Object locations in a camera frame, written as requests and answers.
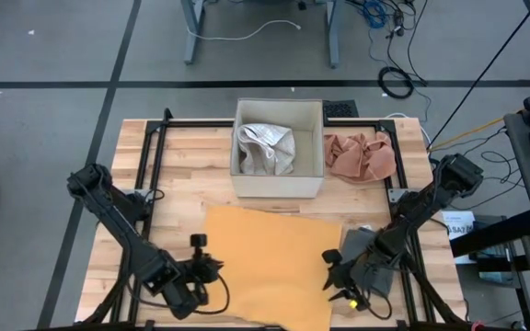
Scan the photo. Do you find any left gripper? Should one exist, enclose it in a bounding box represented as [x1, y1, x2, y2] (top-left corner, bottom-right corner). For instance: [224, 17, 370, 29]
[177, 254, 225, 308]

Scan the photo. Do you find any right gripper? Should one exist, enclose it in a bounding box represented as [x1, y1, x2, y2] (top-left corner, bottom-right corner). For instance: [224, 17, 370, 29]
[322, 254, 386, 311]

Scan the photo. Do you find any mustard yellow towel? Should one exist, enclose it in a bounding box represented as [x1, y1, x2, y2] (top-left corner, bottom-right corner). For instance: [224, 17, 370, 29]
[202, 205, 343, 331]

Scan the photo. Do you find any dark grey waffle towel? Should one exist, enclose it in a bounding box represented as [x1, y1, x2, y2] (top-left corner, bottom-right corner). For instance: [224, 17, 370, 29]
[340, 226, 402, 298]

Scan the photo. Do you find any white plaid towel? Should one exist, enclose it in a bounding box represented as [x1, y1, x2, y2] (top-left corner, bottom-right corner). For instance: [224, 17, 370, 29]
[236, 122, 296, 177]

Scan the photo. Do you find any beige fabric storage box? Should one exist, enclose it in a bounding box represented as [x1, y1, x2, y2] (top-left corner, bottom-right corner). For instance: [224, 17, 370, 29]
[229, 97, 325, 200]

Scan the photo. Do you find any salmon pink towel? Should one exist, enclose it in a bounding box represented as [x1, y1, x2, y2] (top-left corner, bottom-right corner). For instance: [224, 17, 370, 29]
[323, 131, 398, 184]

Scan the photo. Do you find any white printed paper label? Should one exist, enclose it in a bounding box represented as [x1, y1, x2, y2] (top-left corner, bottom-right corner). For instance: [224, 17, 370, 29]
[442, 210, 478, 266]

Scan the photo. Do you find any black cart beam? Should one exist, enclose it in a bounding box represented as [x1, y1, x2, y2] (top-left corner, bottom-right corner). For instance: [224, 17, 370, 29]
[448, 209, 530, 258]

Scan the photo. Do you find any black perforated floor mat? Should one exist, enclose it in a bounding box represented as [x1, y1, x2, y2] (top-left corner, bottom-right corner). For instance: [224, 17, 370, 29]
[323, 99, 360, 119]

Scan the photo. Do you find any grey desk leg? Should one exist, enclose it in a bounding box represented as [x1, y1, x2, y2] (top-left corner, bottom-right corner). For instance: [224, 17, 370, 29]
[324, 0, 342, 70]
[180, 0, 207, 65]

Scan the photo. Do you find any long straight black pole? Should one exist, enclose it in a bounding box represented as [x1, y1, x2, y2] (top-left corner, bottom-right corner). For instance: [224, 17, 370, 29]
[425, 0, 530, 151]

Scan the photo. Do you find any black power adapter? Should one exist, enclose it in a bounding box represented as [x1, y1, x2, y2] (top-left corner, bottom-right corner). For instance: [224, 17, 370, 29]
[391, 6, 408, 39]

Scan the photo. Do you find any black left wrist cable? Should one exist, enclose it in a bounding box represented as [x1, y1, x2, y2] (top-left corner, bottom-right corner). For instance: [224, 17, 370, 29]
[126, 273, 231, 316]

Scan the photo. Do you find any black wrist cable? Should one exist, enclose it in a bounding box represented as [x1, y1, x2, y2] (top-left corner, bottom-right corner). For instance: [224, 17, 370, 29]
[126, 273, 231, 316]
[361, 289, 393, 321]

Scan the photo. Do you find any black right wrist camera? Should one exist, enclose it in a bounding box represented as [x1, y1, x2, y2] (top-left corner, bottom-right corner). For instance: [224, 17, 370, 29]
[322, 248, 343, 266]

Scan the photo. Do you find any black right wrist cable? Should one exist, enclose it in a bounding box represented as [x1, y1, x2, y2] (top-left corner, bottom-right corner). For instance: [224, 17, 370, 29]
[361, 289, 393, 321]

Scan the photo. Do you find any grey metal base plate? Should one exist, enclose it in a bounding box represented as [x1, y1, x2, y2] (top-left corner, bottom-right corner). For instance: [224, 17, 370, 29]
[387, 187, 413, 203]

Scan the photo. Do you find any black metal table frame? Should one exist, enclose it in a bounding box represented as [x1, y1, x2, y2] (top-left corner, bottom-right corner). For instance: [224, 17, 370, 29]
[78, 108, 468, 331]

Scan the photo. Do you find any coiled black cable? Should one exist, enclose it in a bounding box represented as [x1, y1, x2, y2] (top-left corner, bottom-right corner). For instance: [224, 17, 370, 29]
[376, 65, 416, 100]

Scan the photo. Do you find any yellow cable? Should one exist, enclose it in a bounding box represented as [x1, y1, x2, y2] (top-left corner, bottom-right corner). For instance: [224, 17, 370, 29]
[428, 94, 530, 153]

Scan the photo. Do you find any white floor cable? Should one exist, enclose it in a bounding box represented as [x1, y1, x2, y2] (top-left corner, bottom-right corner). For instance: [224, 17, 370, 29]
[186, 18, 303, 42]

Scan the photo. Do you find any blue cable bundle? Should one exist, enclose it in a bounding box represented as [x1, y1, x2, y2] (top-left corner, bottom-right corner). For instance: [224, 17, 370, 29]
[361, 0, 388, 29]

